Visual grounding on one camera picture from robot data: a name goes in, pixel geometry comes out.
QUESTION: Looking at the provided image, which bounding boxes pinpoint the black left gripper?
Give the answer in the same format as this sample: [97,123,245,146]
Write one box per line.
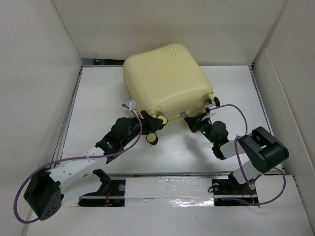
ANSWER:
[121,111,162,147]

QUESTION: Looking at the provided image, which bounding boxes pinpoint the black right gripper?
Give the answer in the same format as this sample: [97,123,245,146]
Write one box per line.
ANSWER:
[184,112,217,146]

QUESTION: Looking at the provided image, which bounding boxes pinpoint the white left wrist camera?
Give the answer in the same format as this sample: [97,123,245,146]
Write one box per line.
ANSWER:
[122,99,137,111]

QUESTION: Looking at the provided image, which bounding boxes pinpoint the yellow suitcase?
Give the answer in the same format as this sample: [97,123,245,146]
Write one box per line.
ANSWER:
[123,43,220,129]

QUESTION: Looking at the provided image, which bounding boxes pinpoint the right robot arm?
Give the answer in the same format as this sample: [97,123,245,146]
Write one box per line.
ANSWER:
[184,113,289,193]

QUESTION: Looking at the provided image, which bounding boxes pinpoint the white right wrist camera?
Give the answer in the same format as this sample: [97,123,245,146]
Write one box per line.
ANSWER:
[201,104,216,121]

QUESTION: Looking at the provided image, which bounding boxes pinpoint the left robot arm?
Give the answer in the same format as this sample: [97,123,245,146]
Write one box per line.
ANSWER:
[23,109,168,221]

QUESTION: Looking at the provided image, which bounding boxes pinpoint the metal table rail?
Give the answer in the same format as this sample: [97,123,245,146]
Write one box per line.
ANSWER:
[31,171,261,200]

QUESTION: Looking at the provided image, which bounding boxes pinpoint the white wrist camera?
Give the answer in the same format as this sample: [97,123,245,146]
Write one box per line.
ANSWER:
[201,104,216,121]
[122,99,137,111]

